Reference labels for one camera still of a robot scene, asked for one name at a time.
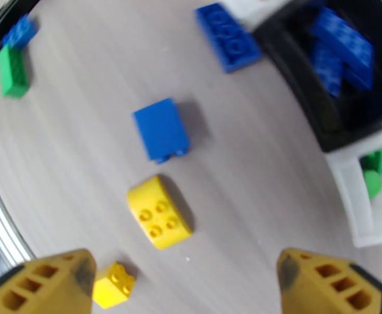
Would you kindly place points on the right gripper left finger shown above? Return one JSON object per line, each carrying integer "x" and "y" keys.
{"x": 46, "y": 287}

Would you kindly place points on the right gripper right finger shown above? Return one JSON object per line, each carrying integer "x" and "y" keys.
{"x": 328, "y": 290}

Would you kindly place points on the green curved lego brick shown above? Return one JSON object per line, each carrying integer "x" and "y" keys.
{"x": 372, "y": 185}

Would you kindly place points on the yellow curved lego brick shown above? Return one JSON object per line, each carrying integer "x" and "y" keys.
{"x": 159, "y": 213}

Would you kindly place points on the blue lego brick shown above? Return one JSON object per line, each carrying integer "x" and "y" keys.
{"x": 20, "y": 31}
{"x": 359, "y": 77}
{"x": 341, "y": 38}
{"x": 326, "y": 69}
{"x": 161, "y": 130}
{"x": 226, "y": 38}

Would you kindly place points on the black plastic bin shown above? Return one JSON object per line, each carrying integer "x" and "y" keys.
{"x": 295, "y": 71}

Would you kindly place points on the black stapler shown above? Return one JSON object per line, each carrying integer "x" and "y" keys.
{"x": 4, "y": 10}

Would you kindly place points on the aluminium frame rail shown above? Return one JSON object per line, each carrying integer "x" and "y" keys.
{"x": 0, "y": 224}

